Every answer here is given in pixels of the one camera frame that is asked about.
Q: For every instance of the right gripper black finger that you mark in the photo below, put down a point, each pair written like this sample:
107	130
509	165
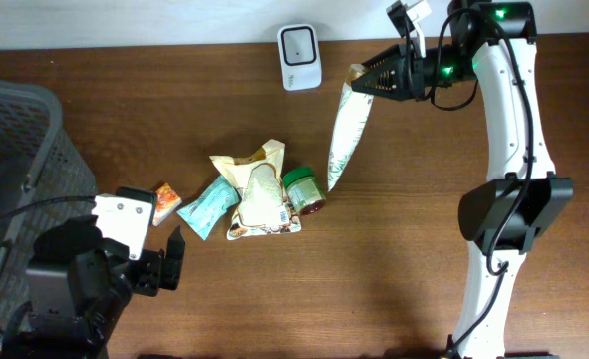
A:
389	85
397	59

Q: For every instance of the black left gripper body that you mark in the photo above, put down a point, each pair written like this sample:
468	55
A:
146	275

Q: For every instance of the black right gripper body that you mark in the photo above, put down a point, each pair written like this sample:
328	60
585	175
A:
438	59

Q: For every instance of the teal wipes packet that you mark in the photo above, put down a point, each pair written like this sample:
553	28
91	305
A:
204	213

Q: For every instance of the orange snack packet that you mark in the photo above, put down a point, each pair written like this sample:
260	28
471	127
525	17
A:
167	202

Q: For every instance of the white bamboo print tube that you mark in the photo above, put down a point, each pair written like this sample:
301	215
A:
352	115

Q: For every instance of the beige snack bag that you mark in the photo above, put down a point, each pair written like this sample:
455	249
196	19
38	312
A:
265	207

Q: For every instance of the green lidded jar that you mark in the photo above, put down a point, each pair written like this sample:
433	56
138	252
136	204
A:
303	190

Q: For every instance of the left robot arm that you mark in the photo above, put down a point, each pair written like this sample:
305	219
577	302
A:
80	282

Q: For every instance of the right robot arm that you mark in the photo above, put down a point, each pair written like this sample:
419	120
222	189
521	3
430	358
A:
493	45

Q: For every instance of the white barcode scanner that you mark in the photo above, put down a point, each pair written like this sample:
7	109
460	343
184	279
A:
299	56

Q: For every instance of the grey plastic basket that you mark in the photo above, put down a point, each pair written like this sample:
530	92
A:
43	180

